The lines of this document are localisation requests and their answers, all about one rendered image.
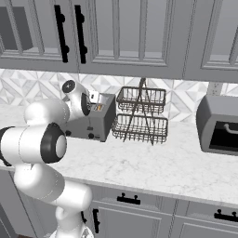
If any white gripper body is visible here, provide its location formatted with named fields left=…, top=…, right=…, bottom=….
left=88, top=90, right=100, bottom=104

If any orange and white bread slice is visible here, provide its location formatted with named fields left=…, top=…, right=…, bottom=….
left=93, top=103, right=106, bottom=113

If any grey toaster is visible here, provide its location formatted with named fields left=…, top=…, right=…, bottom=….
left=63, top=92, right=117, bottom=143

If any grey toaster oven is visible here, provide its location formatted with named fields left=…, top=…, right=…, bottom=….
left=195, top=94, right=238, bottom=157

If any grey drawer front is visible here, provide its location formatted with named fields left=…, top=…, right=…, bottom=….
left=177, top=198, right=238, bottom=228
left=87, top=184, right=180, bottom=216

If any grey base cupboard door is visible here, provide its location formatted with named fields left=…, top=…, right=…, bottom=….
left=170, top=217, right=238, bottom=238
left=90, top=201, right=175, bottom=238
left=0, top=168, right=60, bottom=238

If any grey wall cupboard door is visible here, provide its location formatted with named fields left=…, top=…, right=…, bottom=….
left=185, top=0, right=238, bottom=84
left=73, top=0, right=188, bottom=80
left=0, top=0, right=74, bottom=74

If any dark wire basket stand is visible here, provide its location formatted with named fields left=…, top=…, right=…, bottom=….
left=111, top=77, right=169, bottom=147

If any black wall cupboard handle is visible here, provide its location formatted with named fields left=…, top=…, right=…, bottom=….
left=53, top=4, right=70, bottom=64
left=73, top=4, right=88, bottom=65

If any black drawer handle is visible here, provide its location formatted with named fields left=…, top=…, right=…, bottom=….
left=116, top=192, right=142, bottom=205
left=213, top=208, right=238, bottom=223

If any white wall socket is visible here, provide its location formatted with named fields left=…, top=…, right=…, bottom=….
left=206, top=81, right=223, bottom=97

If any black base cupboard handle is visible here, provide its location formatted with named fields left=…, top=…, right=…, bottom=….
left=80, top=210, right=88, bottom=225
left=92, top=207, right=101, bottom=235

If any grey toaster oven handle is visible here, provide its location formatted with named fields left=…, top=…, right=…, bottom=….
left=223, top=123, right=238, bottom=135

